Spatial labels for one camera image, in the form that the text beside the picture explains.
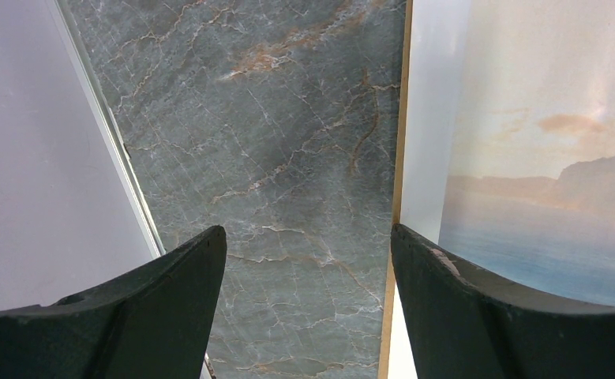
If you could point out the coastal landscape photo board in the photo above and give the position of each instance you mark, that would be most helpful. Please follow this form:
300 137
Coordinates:
509 158

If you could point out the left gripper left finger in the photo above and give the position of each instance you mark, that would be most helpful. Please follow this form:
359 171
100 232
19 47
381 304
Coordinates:
47 342

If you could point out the brown cardboard backing board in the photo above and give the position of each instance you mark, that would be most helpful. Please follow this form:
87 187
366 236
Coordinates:
390 292

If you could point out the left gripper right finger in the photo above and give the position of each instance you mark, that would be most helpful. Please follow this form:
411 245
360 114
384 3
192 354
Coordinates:
464 321

